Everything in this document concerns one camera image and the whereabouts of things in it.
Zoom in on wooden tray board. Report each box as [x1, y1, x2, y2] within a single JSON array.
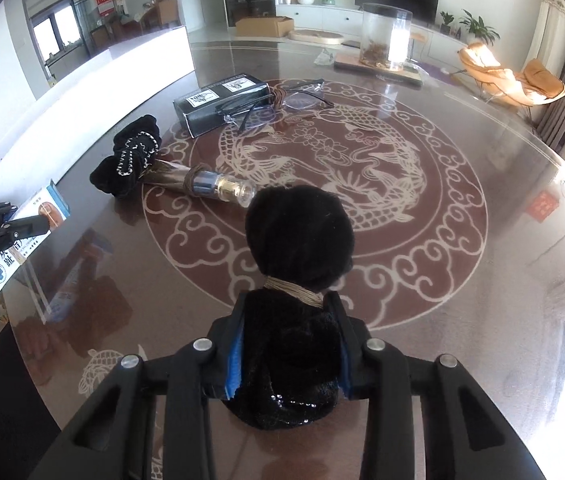
[[333, 52, 424, 88]]

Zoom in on white storage bin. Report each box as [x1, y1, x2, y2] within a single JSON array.
[[0, 26, 194, 205]]

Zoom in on black beaded velvet pouch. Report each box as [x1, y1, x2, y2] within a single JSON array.
[[89, 115, 162, 198]]

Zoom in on cardboard box on floor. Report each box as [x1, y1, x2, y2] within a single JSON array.
[[235, 16, 295, 38]]

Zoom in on orange lounge chair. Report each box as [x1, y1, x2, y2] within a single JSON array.
[[458, 42, 565, 107]]

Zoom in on blue white medicine box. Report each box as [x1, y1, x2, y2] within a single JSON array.
[[0, 181, 70, 292]]

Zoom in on clear glass jar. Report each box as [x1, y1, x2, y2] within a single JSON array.
[[360, 3, 413, 70]]

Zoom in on black framed eyeglasses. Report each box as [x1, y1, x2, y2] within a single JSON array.
[[217, 79, 335, 134]]

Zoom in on black rectangular box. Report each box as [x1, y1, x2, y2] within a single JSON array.
[[174, 73, 272, 139]]

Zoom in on white tv cabinet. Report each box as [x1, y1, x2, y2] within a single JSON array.
[[276, 4, 466, 54]]

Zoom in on beige cosmetic tube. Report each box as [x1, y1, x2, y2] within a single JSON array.
[[140, 159, 256, 208]]

